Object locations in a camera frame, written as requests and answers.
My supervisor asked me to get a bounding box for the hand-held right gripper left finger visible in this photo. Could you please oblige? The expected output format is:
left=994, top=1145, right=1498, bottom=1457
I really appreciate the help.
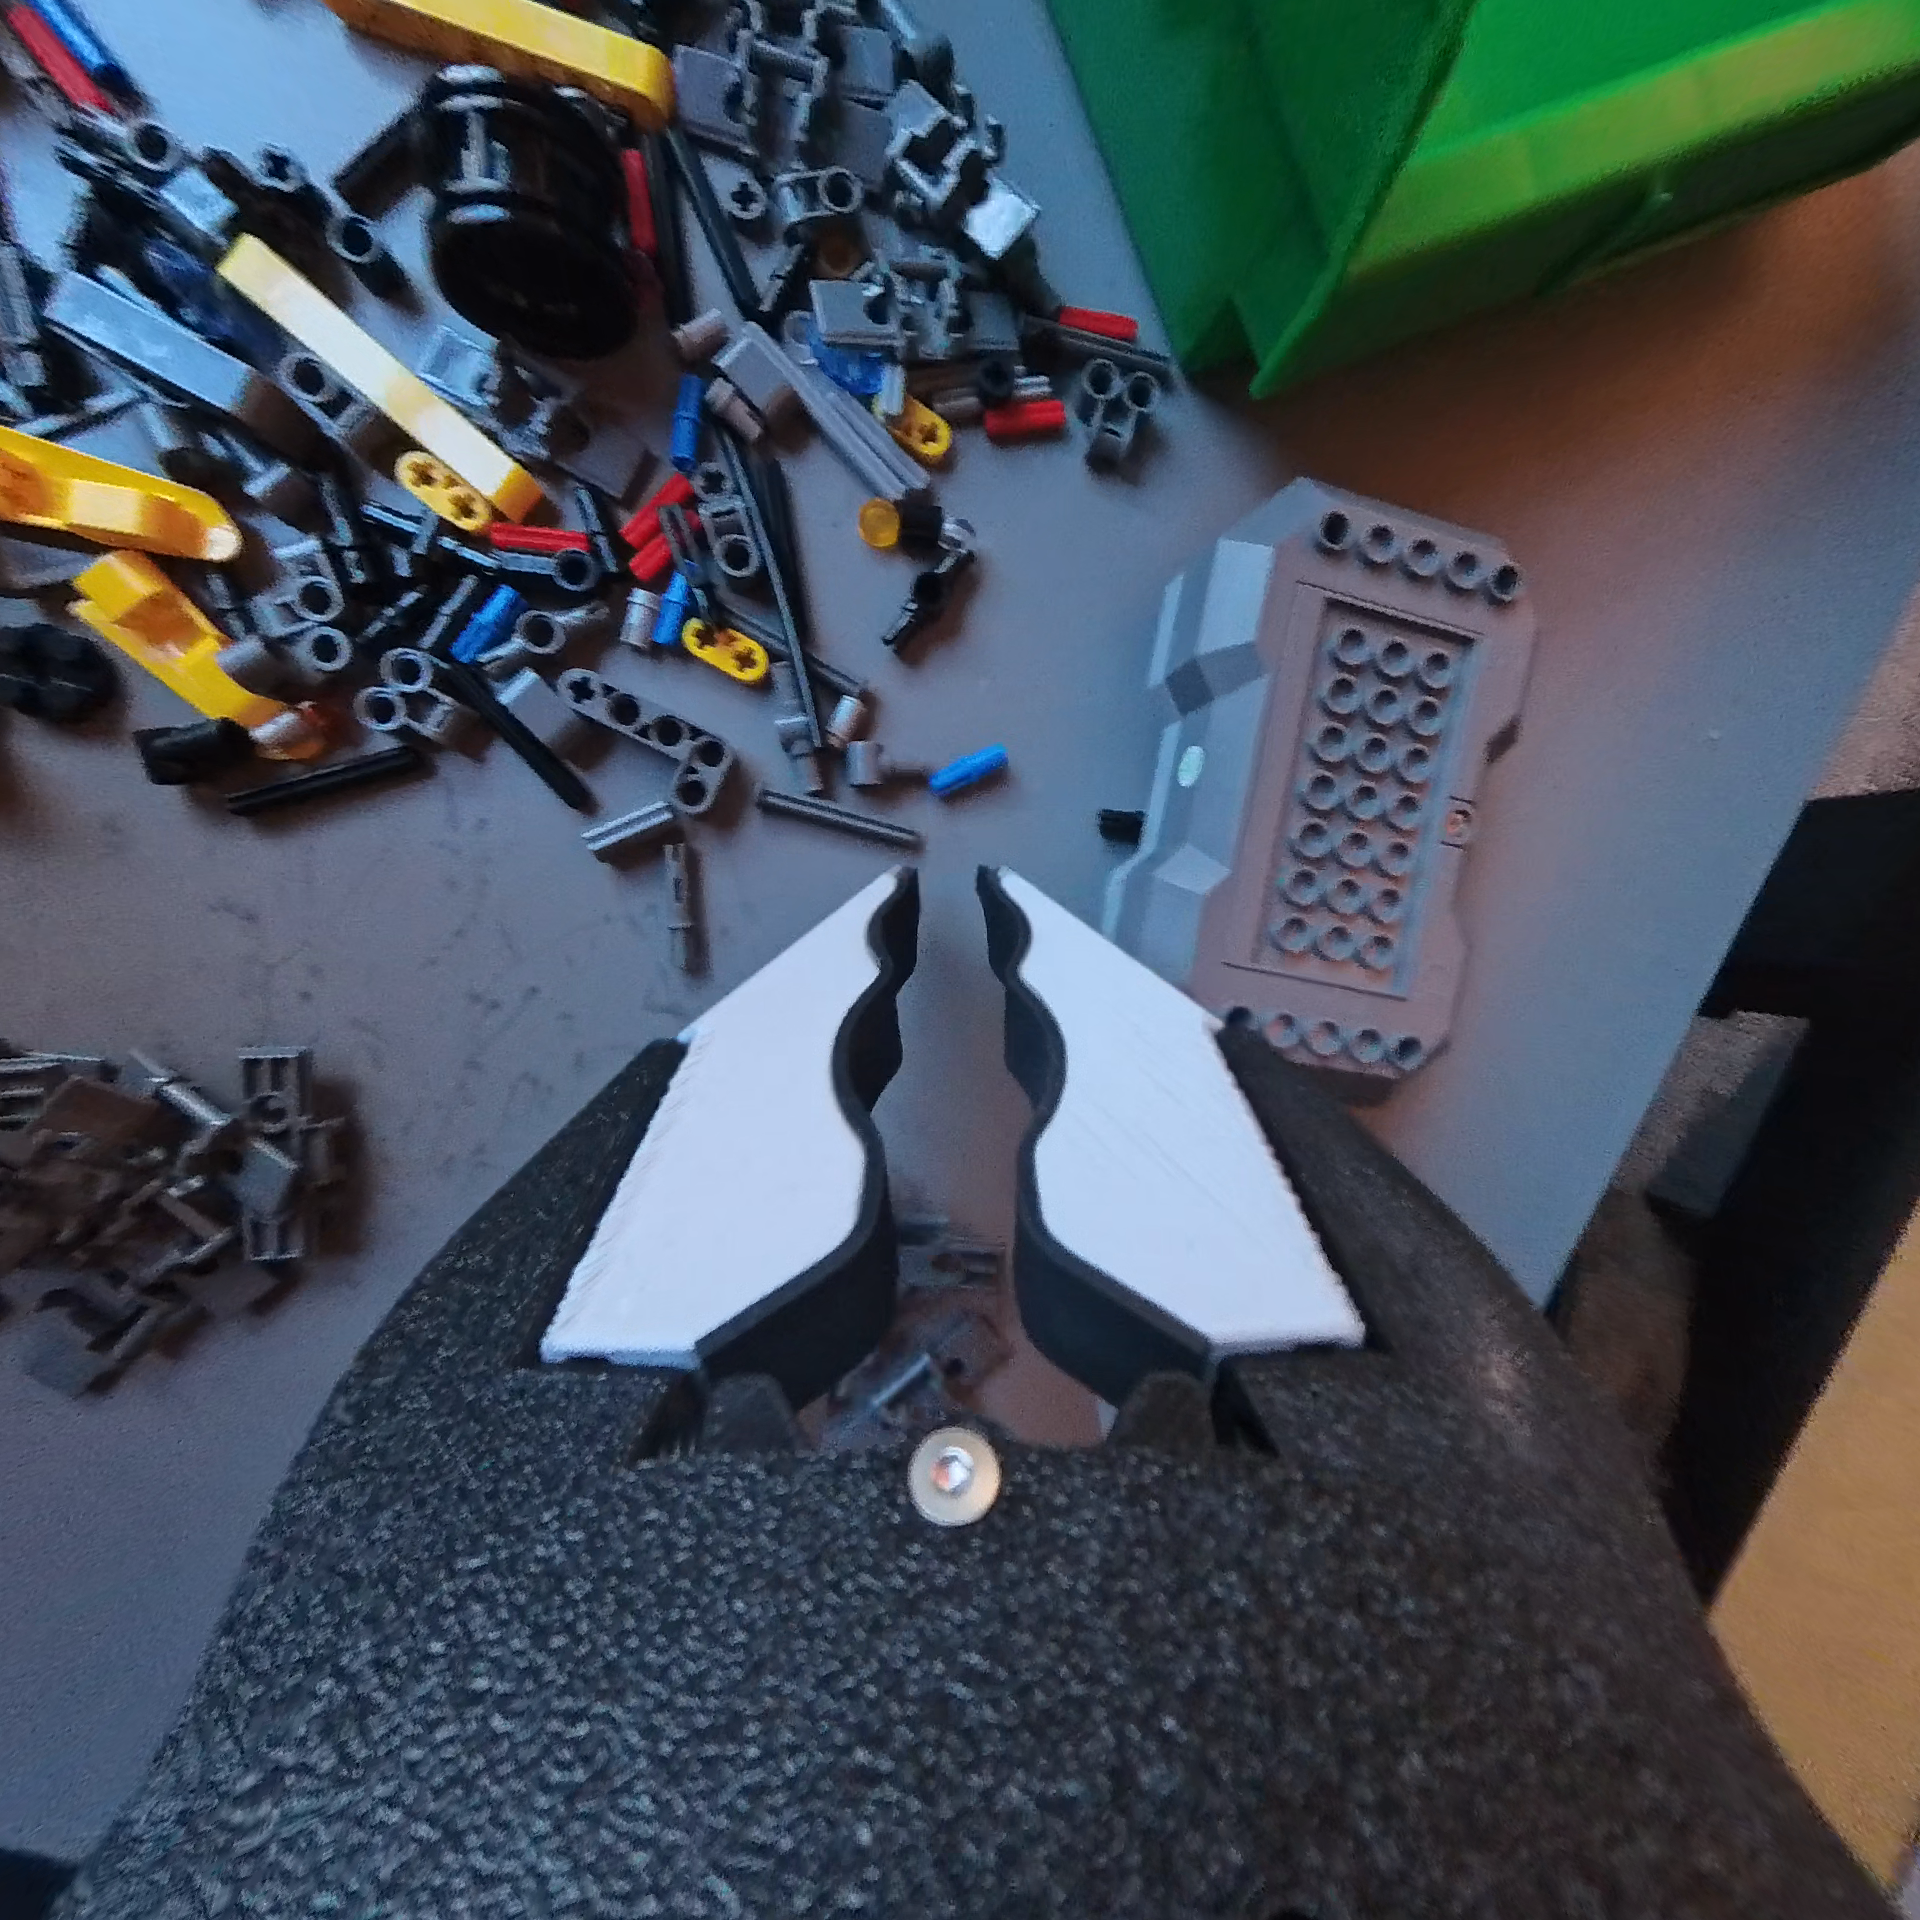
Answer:
left=542, top=872, right=933, bottom=1376

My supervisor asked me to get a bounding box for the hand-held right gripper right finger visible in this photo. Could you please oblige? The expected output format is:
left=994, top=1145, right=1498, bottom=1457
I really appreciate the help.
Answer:
left=974, top=865, right=1364, bottom=1358

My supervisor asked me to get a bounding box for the pile of grey brick parts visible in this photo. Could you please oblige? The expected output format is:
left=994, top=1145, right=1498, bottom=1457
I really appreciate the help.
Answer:
left=0, top=0, right=1192, bottom=970

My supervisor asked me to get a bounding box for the yellow brick beam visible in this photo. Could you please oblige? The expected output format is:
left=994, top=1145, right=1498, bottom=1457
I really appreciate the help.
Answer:
left=211, top=235, right=552, bottom=539

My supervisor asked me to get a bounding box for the grey desk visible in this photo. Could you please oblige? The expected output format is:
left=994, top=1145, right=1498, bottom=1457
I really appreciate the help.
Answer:
left=0, top=0, right=1920, bottom=1862

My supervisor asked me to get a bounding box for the small grey brick cluster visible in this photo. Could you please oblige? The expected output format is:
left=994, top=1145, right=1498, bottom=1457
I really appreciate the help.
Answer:
left=812, top=1201, right=1013, bottom=1450

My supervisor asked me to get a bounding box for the grey brick hub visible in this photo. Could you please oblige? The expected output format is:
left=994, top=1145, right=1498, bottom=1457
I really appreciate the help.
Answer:
left=1094, top=476, right=1540, bottom=1091

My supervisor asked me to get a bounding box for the dark grey brick cluster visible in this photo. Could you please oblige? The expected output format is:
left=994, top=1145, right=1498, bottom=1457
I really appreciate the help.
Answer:
left=0, top=1035, right=371, bottom=1402

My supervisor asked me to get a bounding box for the yellow curved brick piece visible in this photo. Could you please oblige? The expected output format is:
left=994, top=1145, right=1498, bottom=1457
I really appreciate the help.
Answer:
left=66, top=547, right=336, bottom=760

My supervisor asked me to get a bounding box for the wooden edged background table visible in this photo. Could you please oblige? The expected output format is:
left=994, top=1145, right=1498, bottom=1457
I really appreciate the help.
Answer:
left=1705, top=1305, right=1920, bottom=1893

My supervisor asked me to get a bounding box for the yellow pointed brick piece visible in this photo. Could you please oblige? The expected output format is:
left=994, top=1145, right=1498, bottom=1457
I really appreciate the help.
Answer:
left=0, top=421, right=244, bottom=570

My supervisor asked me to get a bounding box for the green plastic bin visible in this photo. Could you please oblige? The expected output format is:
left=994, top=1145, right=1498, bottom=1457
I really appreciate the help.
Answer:
left=1036, top=0, right=1920, bottom=409

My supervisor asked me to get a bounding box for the yellow brick panel assembly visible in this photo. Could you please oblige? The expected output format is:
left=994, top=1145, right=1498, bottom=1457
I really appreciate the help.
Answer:
left=324, top=0, right=681, bottom=130

